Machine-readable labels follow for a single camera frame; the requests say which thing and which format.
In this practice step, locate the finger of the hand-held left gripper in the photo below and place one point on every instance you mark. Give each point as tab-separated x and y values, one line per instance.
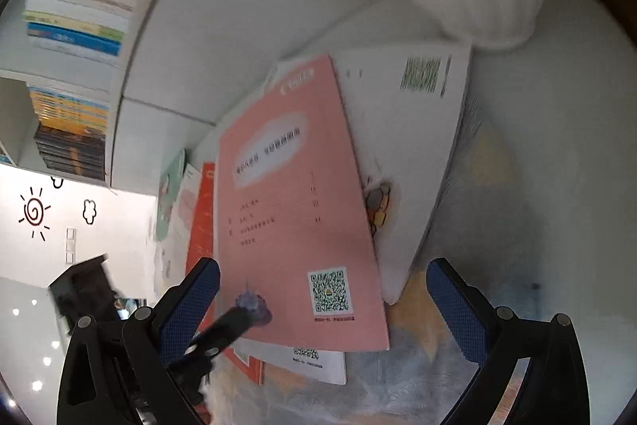
234	325

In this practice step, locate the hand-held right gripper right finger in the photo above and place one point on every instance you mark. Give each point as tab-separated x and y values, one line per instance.
455	310

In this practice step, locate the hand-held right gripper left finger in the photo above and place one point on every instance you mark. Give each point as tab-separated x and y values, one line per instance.
191	310

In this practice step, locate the pink book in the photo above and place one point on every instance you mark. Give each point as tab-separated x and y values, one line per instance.
288	216

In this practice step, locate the row of black books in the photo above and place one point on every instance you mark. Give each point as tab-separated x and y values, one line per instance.
72	153

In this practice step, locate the row of orange books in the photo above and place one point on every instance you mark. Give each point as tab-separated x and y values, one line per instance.
69	109

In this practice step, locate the red book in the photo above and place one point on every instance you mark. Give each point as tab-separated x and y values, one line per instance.
201	226

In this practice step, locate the white thin book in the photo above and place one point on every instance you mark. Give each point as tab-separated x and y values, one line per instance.
318	368

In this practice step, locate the teal book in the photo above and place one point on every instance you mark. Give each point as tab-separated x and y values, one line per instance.
169	191

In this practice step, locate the white book with green barcode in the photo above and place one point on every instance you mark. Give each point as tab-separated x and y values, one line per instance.
408	156

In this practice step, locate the white bookshelf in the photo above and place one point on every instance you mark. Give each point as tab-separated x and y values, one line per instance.
119	71

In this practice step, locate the white headboard panel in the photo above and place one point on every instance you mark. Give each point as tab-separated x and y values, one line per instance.
239	7

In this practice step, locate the white light switch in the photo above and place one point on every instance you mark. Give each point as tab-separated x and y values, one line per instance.
70	245

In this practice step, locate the cloud wall sticker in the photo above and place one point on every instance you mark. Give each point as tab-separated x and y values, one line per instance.
55	182
90	211

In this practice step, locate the sun wall sticker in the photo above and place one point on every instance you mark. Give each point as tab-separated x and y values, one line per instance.
34	212

